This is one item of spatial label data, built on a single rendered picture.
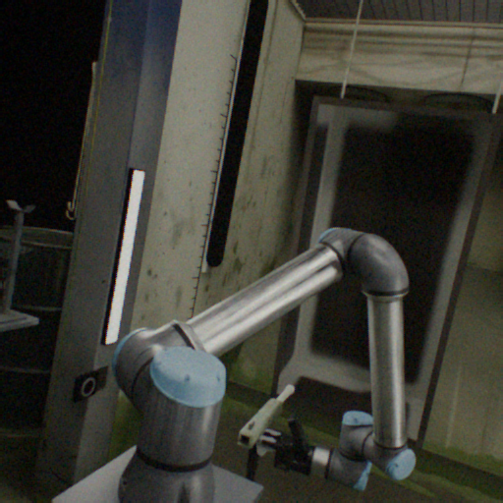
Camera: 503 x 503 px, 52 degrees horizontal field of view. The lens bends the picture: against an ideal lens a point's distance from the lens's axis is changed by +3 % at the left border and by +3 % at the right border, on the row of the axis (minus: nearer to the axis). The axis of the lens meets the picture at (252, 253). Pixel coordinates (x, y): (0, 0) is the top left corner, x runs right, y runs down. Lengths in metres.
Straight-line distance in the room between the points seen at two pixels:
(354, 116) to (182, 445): 1.53
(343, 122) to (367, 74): 0.92
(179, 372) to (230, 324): 0.26
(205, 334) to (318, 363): 1.33
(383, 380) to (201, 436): 0.58
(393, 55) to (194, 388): 2.43
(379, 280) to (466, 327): 1.90
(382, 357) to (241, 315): 0.40
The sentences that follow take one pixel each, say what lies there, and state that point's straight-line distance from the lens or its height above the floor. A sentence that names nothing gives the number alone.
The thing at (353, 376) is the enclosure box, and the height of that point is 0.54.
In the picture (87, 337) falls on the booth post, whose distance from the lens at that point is 1.93.
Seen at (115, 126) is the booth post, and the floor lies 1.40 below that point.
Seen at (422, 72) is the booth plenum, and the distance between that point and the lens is 3.03.
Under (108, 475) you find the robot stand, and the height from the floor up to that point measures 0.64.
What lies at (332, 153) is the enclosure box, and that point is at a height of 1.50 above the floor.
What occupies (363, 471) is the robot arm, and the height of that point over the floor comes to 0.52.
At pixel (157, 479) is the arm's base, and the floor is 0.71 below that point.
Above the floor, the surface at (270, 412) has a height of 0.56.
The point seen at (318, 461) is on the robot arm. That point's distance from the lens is 1.69.
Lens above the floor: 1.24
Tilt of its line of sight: 6 degrees down
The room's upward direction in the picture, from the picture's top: 11 degrees clockwise
